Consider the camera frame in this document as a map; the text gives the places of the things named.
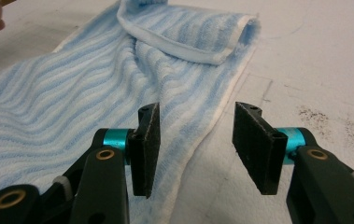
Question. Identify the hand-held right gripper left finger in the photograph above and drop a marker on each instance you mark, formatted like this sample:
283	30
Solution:
145	149

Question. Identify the white foam mat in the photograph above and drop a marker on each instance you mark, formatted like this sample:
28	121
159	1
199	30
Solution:
321	62

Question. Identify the blue striped towel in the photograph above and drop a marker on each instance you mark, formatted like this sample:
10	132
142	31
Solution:
72	93

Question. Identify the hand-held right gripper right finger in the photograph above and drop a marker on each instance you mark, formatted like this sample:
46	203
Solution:
258	149

